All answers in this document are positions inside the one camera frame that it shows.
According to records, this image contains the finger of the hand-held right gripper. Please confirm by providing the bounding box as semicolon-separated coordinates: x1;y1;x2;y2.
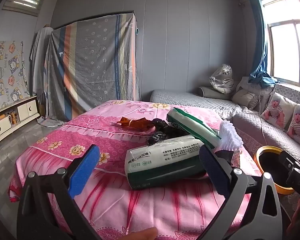
279;150;300;178

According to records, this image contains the grey cushion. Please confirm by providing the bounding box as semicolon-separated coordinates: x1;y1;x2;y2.
231;89;259;109

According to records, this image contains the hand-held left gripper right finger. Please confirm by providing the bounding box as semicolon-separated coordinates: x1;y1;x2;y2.
199;145;282;240

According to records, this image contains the grey bolster pillow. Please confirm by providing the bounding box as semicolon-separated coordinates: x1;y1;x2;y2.
197;85;232;100

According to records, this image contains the white pleated paper liner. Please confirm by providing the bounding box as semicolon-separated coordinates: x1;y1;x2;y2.
215;120;243;153

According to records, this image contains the pink floral blanket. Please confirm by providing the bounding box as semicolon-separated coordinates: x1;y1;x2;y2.
9;99;263;240

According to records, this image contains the white green tissue pack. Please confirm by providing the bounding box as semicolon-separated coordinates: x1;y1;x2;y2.
124;134;208;190
166;107;222;148

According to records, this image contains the black plastic bag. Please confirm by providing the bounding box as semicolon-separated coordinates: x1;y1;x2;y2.
147;118;190;147

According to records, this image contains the yellow rimmed black trash bin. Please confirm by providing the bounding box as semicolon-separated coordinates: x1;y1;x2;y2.
254;145;297;195

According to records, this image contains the orange brown plastic wrapper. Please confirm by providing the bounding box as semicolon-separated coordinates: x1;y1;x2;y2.
116;117;157;132

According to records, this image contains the dark packet with red label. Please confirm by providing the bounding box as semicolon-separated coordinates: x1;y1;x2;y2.
214;149;242;168

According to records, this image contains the person's left hand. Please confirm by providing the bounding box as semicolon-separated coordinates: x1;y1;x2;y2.
121;227;158;240

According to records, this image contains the window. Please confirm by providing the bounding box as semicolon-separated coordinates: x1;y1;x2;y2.
261;0;300;89

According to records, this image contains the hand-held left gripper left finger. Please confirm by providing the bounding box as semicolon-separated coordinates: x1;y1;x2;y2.
16;144;102;240

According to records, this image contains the white hanging cloth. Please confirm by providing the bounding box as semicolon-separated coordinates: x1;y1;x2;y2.
30;25;54;98

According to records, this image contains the striped grey cloth cover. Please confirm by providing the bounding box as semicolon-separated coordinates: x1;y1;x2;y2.
44;11;142;125

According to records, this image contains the blue curtain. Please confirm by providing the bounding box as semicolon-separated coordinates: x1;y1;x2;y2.
249;0;280;88

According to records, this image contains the white low cabinet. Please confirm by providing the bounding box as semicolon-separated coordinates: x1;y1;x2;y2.
0;95;40;150

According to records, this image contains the cartoon printed wall cloth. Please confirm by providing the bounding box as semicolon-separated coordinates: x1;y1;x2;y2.
0;40;30;113

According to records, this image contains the tiger plush in plastic bag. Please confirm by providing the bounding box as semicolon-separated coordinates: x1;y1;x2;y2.
209;64;235;94

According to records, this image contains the grey quilted sofa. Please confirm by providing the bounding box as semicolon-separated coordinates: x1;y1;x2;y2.
150;76;300;220

